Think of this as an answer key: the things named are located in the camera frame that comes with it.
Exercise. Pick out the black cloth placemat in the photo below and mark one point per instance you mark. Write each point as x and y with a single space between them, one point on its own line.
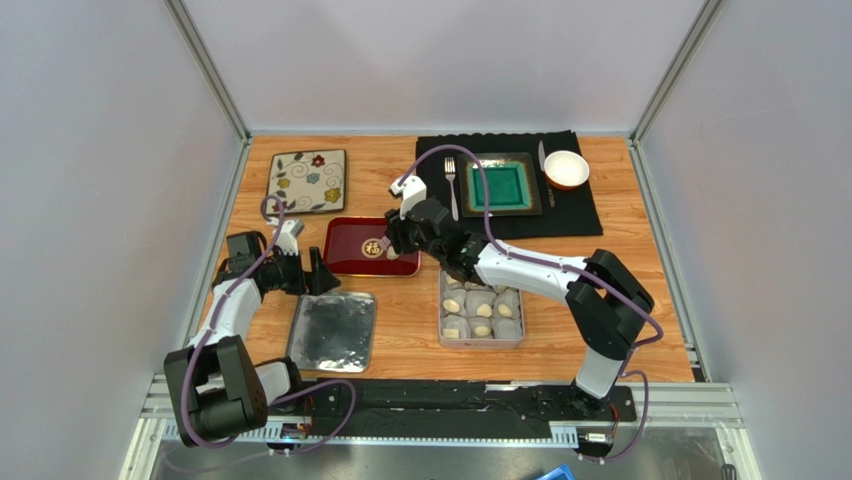
565 212

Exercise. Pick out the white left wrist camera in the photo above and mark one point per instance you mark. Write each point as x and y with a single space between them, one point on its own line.
286 235

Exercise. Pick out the floral square plate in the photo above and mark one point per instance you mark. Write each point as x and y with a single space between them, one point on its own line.
309 182

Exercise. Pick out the silver tin lid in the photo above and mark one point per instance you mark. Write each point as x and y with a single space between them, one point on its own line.
333 332

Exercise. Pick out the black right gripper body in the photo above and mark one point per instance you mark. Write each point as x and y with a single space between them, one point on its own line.
401 234

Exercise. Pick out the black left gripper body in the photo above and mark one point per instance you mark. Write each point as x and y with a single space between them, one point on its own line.
284 272

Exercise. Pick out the pink metal tin box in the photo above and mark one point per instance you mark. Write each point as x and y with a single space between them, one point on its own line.
472 316

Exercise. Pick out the white orange bowl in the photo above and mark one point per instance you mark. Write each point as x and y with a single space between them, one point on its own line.
566 170

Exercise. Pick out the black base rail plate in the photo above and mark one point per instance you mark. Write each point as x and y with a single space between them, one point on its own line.
443 409

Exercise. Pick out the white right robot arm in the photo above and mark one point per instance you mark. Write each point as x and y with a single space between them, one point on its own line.
607 302

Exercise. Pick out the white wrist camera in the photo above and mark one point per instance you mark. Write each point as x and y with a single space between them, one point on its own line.
410 191
286 235

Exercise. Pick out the blue plastic object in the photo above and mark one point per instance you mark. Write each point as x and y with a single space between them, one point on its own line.
561 472

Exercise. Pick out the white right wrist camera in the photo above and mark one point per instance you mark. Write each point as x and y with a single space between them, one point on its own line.
410 191

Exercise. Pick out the red lacquer tray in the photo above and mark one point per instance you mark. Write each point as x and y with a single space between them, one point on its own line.
352 248

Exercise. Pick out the silver fork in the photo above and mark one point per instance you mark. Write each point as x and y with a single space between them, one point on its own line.
450 173

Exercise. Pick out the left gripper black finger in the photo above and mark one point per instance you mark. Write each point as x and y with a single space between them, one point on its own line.
320 281
318 267

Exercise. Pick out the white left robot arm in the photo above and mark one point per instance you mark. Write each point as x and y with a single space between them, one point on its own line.
216 391

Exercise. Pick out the green square plate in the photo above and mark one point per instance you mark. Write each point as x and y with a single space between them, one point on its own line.
512 185

